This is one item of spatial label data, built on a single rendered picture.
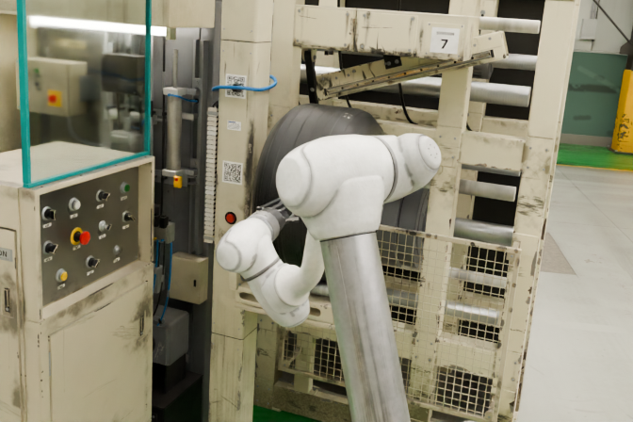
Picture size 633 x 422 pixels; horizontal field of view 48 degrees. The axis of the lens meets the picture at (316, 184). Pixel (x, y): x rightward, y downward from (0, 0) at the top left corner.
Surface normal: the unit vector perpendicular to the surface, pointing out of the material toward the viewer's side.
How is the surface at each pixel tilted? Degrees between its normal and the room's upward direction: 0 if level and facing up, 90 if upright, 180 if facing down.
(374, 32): 90
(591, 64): 90
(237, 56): 90
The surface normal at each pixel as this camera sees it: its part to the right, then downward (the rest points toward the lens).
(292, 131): -0.18, -0.62
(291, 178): -0.77, -0.02
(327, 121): -0.10, -0.78
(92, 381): 0.93, 0.15
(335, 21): -0.37, 0.20
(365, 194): 0.61, -0.08
